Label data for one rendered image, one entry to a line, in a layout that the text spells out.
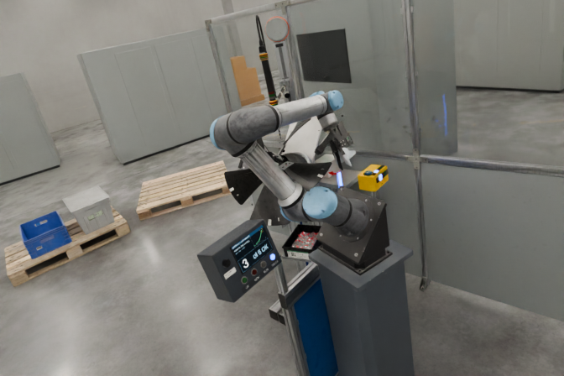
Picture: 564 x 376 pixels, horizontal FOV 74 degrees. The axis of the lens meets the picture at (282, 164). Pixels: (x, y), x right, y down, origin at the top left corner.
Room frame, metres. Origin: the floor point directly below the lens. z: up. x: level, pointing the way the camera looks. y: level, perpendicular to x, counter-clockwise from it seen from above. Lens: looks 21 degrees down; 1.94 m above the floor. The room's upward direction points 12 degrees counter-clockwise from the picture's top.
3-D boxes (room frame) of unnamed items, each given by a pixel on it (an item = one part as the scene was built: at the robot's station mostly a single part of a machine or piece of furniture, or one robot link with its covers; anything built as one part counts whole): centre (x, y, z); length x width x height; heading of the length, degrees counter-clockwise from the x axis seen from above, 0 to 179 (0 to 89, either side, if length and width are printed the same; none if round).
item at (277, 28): (2.66, -0.16, 1.88); 0.16 x 0.07 x 0.16; 79
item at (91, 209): (4.12, 2.32, 0.31); 0.60 x 0.42 x 0.33; 34
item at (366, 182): (1.90, -0.49, 1.02); 0.16 x 0.10 x 0.11; 134
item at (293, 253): (1.69, -0.04, 0.85); 0.22 x 0.17 x 0.07; 150
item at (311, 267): (1.63, -0.20, 0.82); 0.90 x 0.04 x 0.08; 134
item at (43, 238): (3.84, 2.74, 0.25); 0.60 x 0.41 x 0.22; 34
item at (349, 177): (2.42, -0.34, 0.85); 0.36 x 0.24 x 0.03; 44
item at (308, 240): (1.69, -0.04, 0.83); 0.19 x 0.14 x 0.04; 150
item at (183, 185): (4.80, 1.35, 0.07); 1.20 x 1.00 x 0.15; 101
